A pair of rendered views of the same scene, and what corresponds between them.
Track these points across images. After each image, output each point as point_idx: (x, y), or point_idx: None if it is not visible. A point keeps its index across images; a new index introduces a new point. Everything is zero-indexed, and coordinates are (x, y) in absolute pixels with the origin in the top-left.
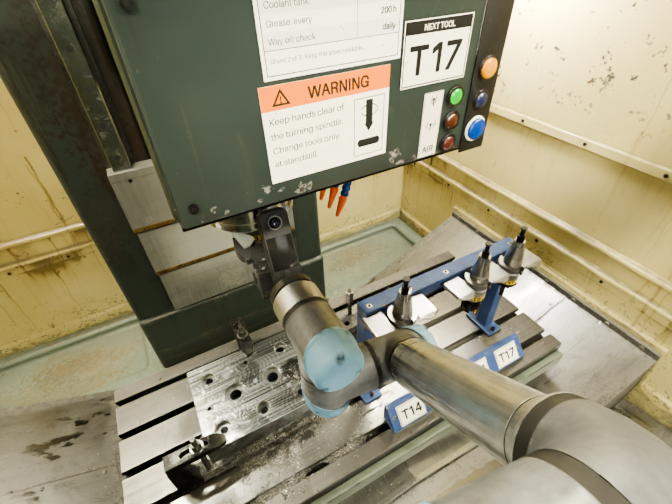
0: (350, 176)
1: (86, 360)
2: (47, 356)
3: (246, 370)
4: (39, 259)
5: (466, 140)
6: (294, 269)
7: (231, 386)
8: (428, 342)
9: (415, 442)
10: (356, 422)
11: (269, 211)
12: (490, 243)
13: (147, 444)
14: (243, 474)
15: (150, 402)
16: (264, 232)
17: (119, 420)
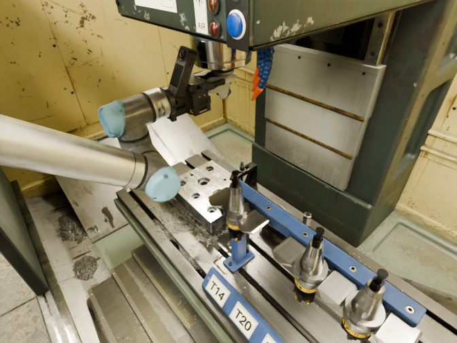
0: (163, 22)
1: (246, 151)
2: (243, 138)
3: (219, 181)
4: None
5: (230, 35)
6: (175, 89)
7: (208, 179)
8: (136, 161)
9: (202, 308)
10: (207, 259)
11: (183, 47)
12: (319, 231)
13: (181, 170)
14: (168, 209)
15: (202, 162)
16: (177, 58)
17: (192, 156)
